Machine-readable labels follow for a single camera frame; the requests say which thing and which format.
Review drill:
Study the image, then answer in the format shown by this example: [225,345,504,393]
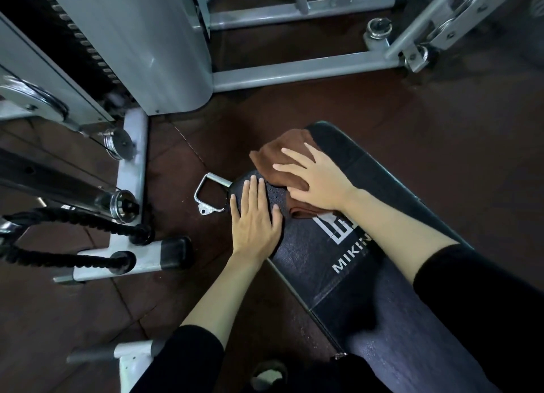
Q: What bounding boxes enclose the person's right hand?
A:
[272,142,358,213]

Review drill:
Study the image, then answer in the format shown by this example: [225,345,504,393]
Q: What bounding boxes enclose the person's left hand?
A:
[229,175,284,260]

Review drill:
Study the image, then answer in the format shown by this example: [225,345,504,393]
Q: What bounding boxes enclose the brown cleaning cloth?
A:
[249,128,337,220]

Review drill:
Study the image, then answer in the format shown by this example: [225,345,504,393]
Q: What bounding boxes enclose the person's left forearm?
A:
[131,252,265,393]

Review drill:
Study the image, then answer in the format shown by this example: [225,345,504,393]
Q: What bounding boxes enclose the person's right forearm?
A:
[340,188,544,393]

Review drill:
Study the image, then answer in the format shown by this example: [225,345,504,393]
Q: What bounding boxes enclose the black padded workout bench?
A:
[227,121,502,393]

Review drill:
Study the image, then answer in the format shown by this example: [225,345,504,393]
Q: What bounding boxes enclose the chrome adjuster knob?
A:
[363,17,394,52]

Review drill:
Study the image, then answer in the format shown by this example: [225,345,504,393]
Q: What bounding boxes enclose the person's shoe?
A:
[250,360,290,393]

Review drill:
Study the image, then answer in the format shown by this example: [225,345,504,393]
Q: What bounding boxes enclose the chrome bar with round end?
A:
[0,147,141,224]

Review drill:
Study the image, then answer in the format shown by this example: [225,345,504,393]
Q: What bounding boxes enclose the gray bench foot tube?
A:
[67,339,167,393]

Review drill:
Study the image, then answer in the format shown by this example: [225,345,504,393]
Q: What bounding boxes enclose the gray weight stack cover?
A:
[40,0,214,116]

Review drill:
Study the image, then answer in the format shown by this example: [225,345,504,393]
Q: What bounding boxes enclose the silver metal cable handle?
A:
[194,173,233,216]

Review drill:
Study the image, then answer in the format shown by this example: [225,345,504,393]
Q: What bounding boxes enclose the gray tubular machine frame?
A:
[189,0,430,93]

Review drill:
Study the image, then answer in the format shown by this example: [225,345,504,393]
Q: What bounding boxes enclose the gray cable machine base frame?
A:
[53,107,194,285]

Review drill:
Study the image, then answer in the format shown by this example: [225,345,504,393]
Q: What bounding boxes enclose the black braided rope attachment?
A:
[0,207,154,275]

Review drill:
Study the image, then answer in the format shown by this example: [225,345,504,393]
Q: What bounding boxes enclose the chrome swivel pulley bracket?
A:
[403,0,511,73]

